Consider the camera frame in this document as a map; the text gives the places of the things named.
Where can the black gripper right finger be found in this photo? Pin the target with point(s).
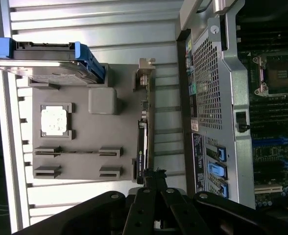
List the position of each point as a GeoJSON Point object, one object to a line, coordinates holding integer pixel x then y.
{"type": "Point", "coordinates": [180, 210]}

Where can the blue slot clip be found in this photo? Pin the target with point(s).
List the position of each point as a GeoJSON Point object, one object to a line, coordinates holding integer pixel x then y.
{"type": "Point", "coordinates": [221, 154]}
{"type": "Point", "coordinates": [217, 170]}
{"type": "Point", "coordinates": [223, 190]}

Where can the silver CPU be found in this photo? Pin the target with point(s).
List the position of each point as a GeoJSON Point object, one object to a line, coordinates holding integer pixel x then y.
{"type": "Point", "coordinates": [54, 121]}

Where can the silver hard disk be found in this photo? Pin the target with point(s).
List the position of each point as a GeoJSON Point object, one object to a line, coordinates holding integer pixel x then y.
{"type": "Point", "coordinates": [48, 71]}

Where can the white expansion slot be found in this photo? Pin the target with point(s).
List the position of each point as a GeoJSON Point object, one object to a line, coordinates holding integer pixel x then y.
{"type": "Point", "coordinates": [267, 189]}

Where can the grey parts rack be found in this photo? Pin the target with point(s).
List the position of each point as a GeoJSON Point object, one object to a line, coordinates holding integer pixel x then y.
{"type": "Point", "coordinates": [97, 137]}

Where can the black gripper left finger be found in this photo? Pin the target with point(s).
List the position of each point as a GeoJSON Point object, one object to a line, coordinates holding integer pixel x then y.
{"type": "Point", "coordinates": [139, 210]}

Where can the blue expansion slot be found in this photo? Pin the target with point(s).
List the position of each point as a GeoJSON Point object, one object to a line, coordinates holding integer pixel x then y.
{"type": "Point", "coordinates": [269, 141]}

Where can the CPU socket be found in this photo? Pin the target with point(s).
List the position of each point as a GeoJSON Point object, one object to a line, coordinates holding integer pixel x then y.
{"type": "Point", "coordinates": [281, 73]}

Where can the black open PC case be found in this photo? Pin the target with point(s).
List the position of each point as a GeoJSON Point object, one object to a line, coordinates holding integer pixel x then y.
{"type": "Point", "coordinates": [227, 98]}

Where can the green motherboard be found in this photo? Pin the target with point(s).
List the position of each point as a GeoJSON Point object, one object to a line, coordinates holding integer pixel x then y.
{"type": "Point", "coordinates": [269, 156]}

